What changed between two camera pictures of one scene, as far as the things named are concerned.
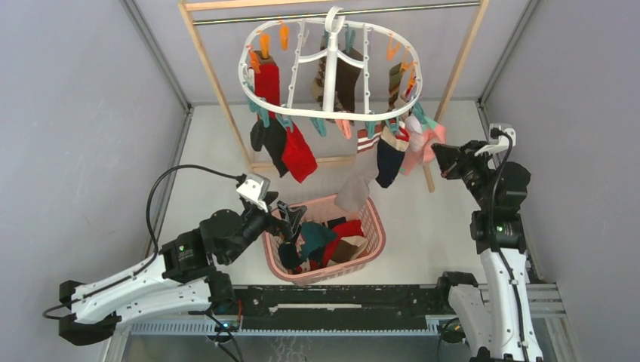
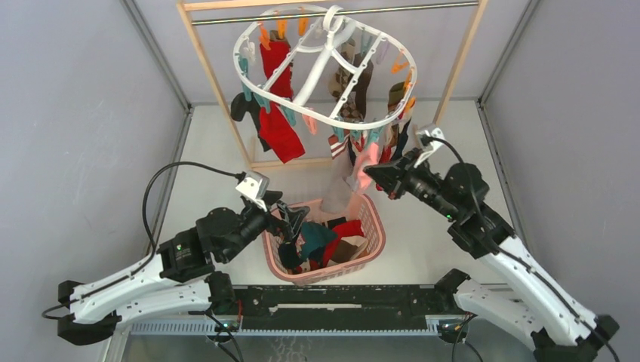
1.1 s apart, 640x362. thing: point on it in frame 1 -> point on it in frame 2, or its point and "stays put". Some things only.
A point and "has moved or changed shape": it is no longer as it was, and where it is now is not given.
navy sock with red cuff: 289,256 stays put
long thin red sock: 297,155 -> 276,130
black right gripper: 453,160 -> 395,176
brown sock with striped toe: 347,75 -> 361,89
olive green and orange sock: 395,73 -> 396,93
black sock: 271,137 -> 238,108
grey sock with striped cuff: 355,197 -> 340,197
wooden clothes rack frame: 448,102 stays put
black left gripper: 291,217 stays put
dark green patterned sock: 314,235 stays put
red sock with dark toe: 267,81 -> 274,51
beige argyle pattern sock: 318,84 -> 339,81
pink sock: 422,137 has moved or changed shape
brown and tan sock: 348,249 stays put
